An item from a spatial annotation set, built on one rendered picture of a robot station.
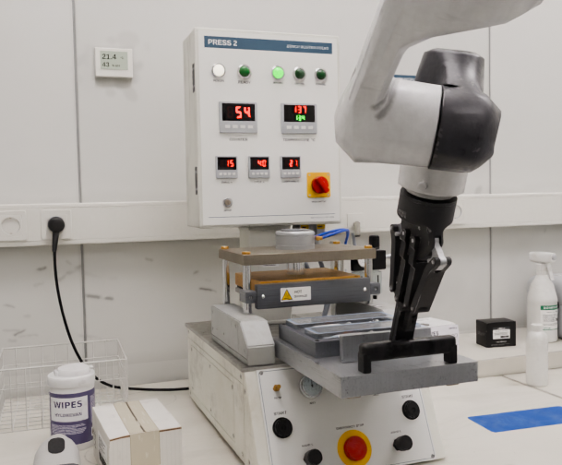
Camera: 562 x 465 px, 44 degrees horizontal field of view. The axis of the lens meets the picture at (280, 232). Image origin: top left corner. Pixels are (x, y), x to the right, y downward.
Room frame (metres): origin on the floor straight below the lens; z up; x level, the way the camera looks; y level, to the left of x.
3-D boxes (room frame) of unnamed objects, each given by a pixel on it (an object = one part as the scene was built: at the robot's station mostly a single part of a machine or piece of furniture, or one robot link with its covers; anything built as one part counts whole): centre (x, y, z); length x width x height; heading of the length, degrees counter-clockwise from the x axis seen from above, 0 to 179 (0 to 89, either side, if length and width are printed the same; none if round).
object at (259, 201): (1.56, 0.03, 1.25); 0.33 x 0.16 x 0.64; 110
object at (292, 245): (1.42, -0.04, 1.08); 0.31 x 0.24 x 0.13; 110
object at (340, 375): (1.10, -0.13, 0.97); 0.30 x 0.22 x 0.08; 20
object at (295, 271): (1.39, -0.04, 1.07); 0.22 x 0.17 x 0.10; 110
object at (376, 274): (1.58, -0.19, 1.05); 0.15 x 0.05 x 0.15; 110
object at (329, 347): (1.15, -0.12, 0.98); 0.20 x 0.17 x 0.03; 110
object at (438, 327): (1.82, -0.34, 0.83); 0.23 x 0.12 x 0.07; 119
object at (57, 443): (1.14, 0.38, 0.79); 0.20 x 0.08 x 0.08; 20
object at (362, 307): (1.36, -0.18, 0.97); 0.26 x 0.05 x 0.07; 20
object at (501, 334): (1.89, -0.59, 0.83); 0.09 x 0.06 x 0.07; 102
